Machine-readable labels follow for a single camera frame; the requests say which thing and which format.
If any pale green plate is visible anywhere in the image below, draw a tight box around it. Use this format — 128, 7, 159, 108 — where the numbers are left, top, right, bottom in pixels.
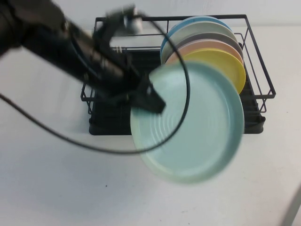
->
161, 22, 237, 65

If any blue plate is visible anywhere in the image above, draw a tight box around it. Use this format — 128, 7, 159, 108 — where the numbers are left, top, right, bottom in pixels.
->
159, 16, 234, 65

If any mint green ridged plate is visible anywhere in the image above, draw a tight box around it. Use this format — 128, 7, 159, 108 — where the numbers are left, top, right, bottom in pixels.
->
130, 60, 245, 185

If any grey plate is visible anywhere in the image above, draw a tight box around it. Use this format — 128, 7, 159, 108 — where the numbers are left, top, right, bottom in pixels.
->
175, 32, 244, 59

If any yellow plate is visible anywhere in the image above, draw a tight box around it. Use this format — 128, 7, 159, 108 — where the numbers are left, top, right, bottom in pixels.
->
180, 48, 247, 95

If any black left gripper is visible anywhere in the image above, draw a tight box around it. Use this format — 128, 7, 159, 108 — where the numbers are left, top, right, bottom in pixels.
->
94, 55, 167, 114

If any pink plate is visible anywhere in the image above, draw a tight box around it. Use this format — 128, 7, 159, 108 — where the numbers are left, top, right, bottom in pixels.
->
164, 40, 244, 67

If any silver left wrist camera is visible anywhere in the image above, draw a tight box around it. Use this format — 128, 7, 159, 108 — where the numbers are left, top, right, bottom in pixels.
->
122, 8, 144, 35

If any black wire dish rack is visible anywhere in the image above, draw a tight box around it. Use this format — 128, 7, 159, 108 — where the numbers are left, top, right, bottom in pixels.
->
80, 14, 277, 115

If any black looping cable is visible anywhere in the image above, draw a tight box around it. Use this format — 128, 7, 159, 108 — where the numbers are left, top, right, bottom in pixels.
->
0, 13, 190, 155

